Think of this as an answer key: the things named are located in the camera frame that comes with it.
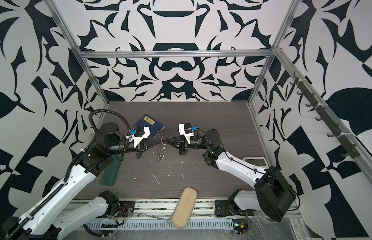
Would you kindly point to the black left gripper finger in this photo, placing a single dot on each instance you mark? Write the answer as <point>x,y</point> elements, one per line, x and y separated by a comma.
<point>152,141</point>
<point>153,147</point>

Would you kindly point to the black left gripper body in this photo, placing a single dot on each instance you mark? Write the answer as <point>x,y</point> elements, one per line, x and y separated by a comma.
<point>139,148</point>

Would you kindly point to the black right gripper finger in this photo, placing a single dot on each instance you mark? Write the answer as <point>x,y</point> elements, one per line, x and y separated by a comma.
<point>172,140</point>
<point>175,145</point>

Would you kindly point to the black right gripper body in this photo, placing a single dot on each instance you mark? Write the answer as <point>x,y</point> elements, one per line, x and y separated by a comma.
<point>190,145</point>

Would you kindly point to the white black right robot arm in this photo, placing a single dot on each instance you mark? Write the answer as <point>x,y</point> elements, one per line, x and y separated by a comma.
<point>271,193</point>

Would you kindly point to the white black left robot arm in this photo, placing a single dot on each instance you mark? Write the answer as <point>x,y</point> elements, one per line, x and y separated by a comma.
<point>44,221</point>

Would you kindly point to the blue notebook with yellow label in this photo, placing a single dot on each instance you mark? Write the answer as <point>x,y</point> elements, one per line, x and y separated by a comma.
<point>147,121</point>

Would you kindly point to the green case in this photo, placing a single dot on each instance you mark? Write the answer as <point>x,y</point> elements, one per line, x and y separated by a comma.
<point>110,173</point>

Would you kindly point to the beige oblong pouch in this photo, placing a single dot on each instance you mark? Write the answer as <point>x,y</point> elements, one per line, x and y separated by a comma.
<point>184,208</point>

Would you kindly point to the white digital scale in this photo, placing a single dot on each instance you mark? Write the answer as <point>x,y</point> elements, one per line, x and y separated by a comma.
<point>256,164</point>

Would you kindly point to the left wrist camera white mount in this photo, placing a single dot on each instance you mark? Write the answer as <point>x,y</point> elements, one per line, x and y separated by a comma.
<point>138,134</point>

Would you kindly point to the perforated white cable tray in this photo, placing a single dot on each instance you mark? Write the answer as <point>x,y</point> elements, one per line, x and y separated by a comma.
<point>193,224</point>

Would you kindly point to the black wall hook rail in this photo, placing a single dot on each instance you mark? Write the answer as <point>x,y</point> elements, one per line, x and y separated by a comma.
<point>327,115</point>

